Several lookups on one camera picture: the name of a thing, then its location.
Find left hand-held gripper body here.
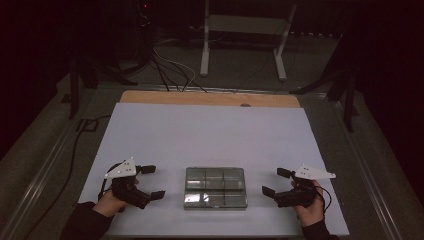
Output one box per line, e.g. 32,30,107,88
103,157,153,211

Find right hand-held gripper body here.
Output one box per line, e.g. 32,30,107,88
274,163,337,209

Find clear plastic compartment box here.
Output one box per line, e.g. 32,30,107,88
182,166,250,211

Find person's right hand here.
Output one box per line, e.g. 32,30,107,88
290,179,326,228

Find person's left hand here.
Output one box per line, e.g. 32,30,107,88
91,189,128,219

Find white table cover sheet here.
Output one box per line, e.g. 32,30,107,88
66,101,351,238

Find black tripod stand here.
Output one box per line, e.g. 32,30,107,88
288,31,362,133

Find dark equipment with red light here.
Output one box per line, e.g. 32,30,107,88
109,0,158,69

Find white metal stand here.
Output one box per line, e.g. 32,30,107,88
199,0,298,82

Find left hand-held gripper black cable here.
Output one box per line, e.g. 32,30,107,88
97,162,122,202

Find hand-held gripper black cable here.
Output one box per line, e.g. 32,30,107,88
97,162,122,202
314,184,333,213

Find right hand-held gripper black cable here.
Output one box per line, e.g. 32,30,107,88
314,184,333,213

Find long black floor cable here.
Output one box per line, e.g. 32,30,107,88
22,114,113,240

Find metal floor rail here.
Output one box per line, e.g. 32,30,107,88
333,99,405,240
0,87,98,240

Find bundle of black floor cables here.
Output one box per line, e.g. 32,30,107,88
149,53,208,94

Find white floor cable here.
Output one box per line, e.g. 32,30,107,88
152,37,197,92

